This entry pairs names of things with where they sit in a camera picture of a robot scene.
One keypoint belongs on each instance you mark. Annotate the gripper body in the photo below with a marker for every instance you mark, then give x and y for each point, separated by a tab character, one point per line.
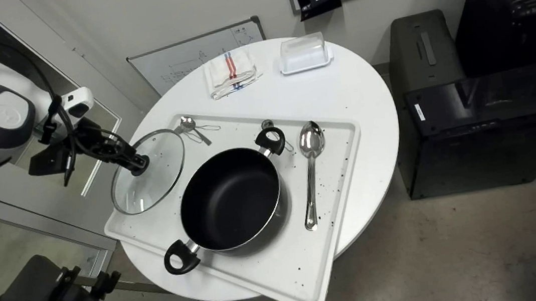
94	140

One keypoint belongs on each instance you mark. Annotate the glass pot lid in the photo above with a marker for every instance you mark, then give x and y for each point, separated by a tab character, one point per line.
150	184

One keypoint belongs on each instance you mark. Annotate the black pot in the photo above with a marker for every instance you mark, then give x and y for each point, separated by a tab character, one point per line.
228	200

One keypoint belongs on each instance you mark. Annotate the small metal spoon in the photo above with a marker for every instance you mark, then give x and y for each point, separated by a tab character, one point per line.
188	124

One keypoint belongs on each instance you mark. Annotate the leaning whiteboard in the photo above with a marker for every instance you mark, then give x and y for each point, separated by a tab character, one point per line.
187	61

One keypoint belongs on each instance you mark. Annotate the folded striped white towel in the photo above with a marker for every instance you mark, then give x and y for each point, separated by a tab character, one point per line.
231	74

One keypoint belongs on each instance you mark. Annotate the large metal spoon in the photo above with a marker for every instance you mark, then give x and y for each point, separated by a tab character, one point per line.
311	143

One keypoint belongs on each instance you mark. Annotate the butter dish with clear lid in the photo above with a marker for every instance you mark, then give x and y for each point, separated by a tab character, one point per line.
304	53

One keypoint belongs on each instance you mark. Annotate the white tray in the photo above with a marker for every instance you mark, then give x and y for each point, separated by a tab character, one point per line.
286	264

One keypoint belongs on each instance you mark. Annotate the black cabinet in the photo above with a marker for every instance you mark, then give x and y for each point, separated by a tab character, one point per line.
473	137

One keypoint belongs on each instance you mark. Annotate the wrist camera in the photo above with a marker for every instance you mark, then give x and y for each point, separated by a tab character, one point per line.
47	163

